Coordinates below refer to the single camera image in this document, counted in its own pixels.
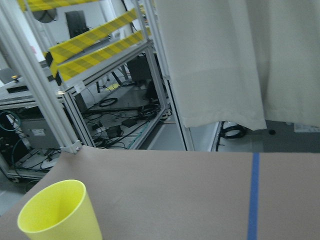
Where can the yellow plastic cup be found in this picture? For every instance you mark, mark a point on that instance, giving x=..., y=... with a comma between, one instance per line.
x=61, y=211

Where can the cream white curtain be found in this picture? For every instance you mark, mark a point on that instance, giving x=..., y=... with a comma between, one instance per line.
x=243, y=61

